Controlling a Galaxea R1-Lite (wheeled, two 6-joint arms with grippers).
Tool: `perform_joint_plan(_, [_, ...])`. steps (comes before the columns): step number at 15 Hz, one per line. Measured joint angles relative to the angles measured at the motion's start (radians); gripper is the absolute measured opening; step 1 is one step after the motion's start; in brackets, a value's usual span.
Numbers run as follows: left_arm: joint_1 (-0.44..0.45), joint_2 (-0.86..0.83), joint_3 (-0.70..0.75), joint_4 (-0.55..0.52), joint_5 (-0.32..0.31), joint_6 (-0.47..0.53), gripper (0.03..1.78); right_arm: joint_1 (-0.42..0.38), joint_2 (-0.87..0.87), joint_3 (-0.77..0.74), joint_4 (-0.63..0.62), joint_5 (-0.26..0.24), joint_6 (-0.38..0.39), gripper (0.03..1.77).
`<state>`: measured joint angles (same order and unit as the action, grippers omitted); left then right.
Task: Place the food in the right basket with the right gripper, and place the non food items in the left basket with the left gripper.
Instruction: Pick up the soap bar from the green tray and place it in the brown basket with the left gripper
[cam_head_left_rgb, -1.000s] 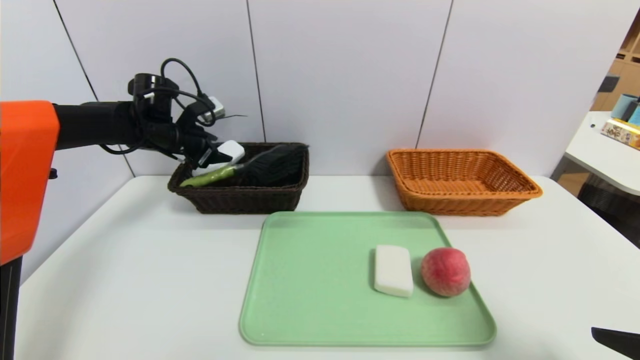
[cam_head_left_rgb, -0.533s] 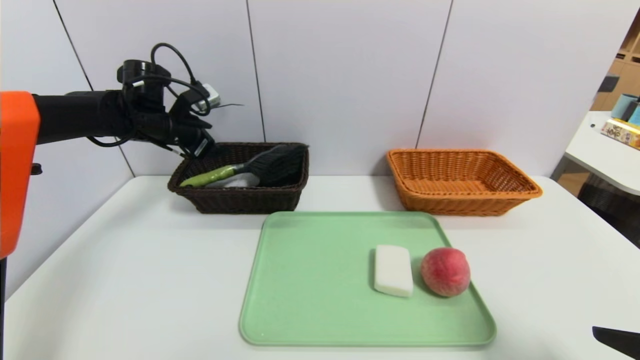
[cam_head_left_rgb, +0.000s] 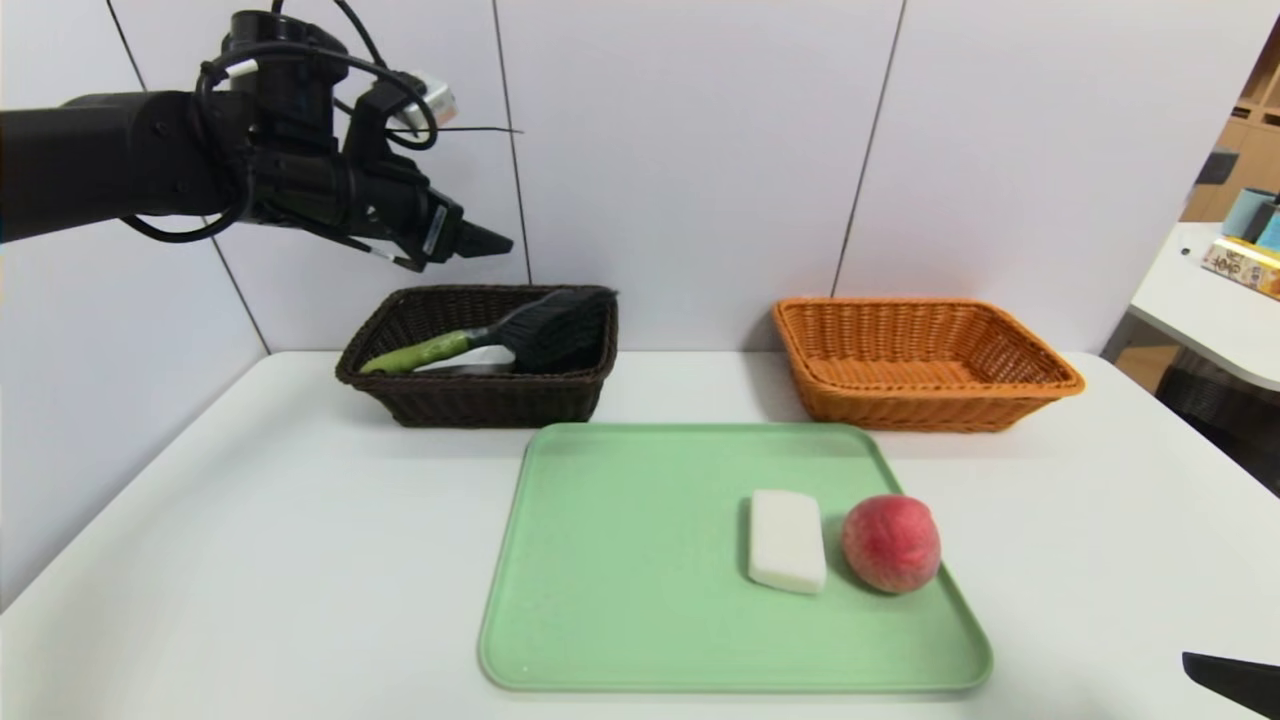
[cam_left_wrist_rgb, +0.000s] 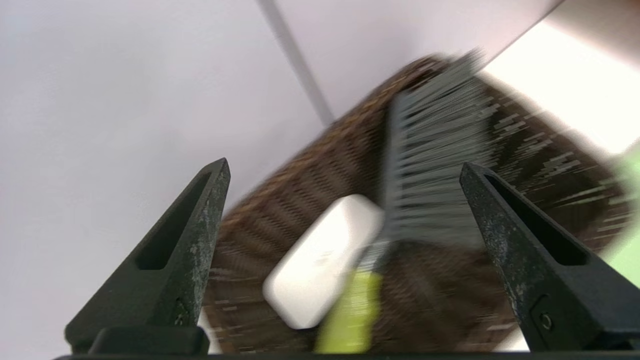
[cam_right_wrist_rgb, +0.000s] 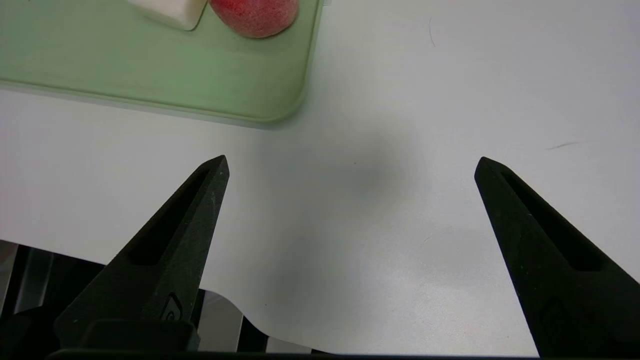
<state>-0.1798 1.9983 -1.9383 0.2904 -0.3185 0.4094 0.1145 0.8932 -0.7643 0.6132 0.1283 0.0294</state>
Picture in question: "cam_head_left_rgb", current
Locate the yellow printed box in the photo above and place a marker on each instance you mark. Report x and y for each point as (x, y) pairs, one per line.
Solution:
(1245, 265)

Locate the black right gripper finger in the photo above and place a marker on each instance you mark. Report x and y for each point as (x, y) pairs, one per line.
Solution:
(1245, 682)

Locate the light green plastic tray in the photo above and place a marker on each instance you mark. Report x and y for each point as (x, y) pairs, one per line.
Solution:
(640, 560)

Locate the white soap bar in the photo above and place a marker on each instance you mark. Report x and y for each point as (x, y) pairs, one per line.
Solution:
(787, 540)

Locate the dark brown wicker basket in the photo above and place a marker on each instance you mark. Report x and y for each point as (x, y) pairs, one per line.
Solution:
(470, 400)

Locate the red peach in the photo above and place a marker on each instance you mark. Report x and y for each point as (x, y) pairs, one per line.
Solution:
(890, 545)

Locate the white side table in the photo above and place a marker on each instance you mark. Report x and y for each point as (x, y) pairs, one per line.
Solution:
(1200, 300)

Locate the dark wicker bin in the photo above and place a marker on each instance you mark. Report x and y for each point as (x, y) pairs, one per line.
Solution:
(1220, 410)

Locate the blue cup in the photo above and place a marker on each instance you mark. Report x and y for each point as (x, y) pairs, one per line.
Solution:
(1245, 212)

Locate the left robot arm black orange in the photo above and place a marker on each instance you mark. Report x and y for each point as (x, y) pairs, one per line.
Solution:
(100, 160)

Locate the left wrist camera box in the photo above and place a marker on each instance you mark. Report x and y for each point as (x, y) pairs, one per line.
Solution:
(425, 100)

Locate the white rectangular eraser box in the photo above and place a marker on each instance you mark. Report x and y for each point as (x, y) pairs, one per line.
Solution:
(480, 358)

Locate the wooden shelf unit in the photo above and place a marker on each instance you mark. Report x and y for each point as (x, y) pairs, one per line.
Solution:
(1250, 140)

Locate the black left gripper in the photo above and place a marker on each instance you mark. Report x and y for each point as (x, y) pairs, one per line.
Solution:
(437, 233)

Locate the orange wicker basket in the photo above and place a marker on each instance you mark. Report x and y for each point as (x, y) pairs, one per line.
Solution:
(920, 345)

